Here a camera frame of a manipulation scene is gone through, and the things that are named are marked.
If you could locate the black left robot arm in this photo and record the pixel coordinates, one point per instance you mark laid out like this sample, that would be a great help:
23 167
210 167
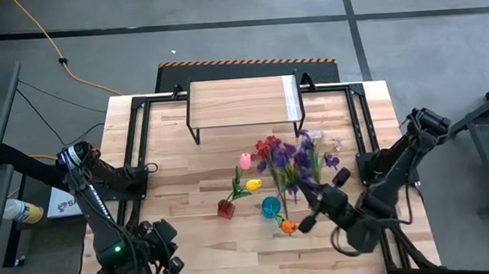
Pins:
98 207

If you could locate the purple flower bunch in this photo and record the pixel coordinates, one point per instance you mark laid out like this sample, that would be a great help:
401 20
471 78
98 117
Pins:
291 157

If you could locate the yellow tulip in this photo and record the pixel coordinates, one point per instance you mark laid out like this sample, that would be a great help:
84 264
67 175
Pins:
253 185

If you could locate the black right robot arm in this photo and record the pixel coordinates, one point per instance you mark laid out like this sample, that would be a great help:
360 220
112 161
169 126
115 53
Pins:
401 160

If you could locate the wooden shelf with black legs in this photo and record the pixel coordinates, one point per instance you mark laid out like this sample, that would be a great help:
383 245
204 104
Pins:
238 103

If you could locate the black desk leg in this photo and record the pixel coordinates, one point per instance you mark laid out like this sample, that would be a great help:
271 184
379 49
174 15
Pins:
22 163

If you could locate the orange tulip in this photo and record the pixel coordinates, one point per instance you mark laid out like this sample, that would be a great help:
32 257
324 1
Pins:
289 227

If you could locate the white printed box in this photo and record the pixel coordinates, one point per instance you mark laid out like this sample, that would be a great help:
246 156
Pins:
61 206

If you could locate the red glass vase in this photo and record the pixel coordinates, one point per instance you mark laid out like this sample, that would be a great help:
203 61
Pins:
226 209

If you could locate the black mat with striped edge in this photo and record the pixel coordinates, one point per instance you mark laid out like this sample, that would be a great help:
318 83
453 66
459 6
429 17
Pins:
244 71

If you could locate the red flower bunch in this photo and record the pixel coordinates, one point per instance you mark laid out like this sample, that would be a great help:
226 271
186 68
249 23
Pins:
266 146

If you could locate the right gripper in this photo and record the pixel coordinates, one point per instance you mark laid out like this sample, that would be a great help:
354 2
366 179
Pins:
338 208

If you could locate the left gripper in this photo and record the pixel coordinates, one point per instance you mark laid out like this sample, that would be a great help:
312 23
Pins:
153 247

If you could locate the blue glass vase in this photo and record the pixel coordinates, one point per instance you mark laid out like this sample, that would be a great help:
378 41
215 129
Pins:
270 206

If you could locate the bottle with yellow label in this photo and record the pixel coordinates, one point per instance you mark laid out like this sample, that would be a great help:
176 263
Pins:
25 212

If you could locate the grey metal cart frame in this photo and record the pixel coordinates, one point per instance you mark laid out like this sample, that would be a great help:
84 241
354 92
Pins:
485 159

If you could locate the pink tulip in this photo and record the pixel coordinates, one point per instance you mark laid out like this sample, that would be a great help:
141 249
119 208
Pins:
245 160

